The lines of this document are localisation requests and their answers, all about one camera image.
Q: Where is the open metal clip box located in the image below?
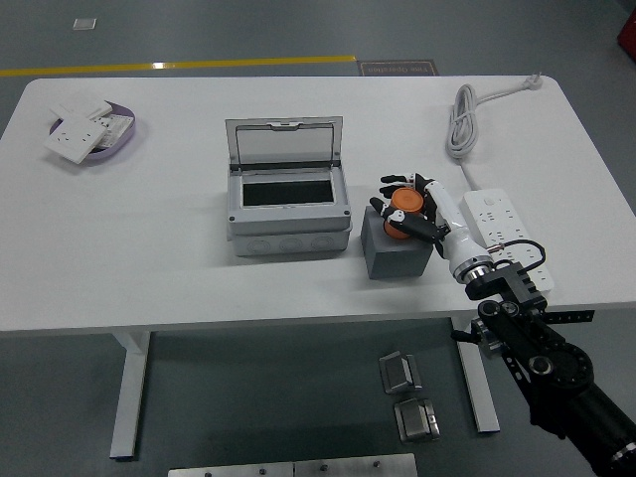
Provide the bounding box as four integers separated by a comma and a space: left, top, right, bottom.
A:
378, 351, 423, 396

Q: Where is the small printed white panel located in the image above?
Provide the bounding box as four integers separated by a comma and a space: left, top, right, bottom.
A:
96, 112, 134, 149

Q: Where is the white wall socket panel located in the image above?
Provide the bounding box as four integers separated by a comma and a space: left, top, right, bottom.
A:
43, 114, 108, 165

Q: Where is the grey junction box clear lid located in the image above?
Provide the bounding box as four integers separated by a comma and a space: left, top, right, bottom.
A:
224, 115, 354, 258

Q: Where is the red crate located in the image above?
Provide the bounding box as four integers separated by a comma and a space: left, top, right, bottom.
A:
615, 9, 636, 51

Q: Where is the orange cylinder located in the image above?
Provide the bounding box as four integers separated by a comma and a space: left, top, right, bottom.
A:
385, 187, 428, 240

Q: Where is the white power cord with plug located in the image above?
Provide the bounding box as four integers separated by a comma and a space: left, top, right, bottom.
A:
444, 74, 548, 191

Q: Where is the white table leg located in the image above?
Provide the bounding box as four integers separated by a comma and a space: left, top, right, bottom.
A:
108, 330, 152, 461
449, 317, 501, 434

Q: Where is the purple oval tray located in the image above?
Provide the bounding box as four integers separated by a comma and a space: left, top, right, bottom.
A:
48, 101, 137, 163

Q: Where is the white wall switch panel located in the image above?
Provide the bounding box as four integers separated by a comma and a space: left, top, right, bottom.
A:
48, 96, 113, 120

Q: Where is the square metal clip box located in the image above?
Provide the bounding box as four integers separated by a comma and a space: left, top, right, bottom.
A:
393, 397, 442, 443

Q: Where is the grey cube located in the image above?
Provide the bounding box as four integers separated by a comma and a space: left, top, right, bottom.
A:
361, 205, 434, 280

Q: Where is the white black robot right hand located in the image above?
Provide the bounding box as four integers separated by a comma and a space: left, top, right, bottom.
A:
369, 172, 493, 279

